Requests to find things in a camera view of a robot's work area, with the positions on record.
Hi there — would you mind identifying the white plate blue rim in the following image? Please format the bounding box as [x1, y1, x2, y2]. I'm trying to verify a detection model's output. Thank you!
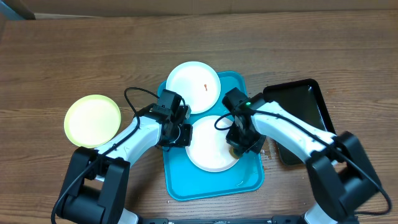
[165, 61, 221, 114]

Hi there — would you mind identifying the white plate green rim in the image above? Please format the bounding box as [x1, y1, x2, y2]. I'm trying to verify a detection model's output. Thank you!
[63, 95, 121, 148]

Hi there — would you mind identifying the teal plastic tray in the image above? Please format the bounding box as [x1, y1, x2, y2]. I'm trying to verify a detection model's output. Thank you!
[163, 71, 264, 201]

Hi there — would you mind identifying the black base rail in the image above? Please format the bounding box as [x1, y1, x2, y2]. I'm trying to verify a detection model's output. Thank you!
[138, 215, 307, 224]

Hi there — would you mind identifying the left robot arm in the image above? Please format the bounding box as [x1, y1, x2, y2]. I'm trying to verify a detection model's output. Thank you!
[50, 90, 192, 224]

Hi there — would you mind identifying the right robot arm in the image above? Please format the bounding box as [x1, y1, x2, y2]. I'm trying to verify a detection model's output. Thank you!
[222, 88, 392, 223]

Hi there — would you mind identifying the green yellow sponge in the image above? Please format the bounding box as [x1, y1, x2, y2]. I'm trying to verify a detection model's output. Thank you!
[229, 148, 241, 159]

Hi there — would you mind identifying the black rectangular tray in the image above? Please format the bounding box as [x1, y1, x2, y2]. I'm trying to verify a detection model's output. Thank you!
[261, 79, 335, 166]

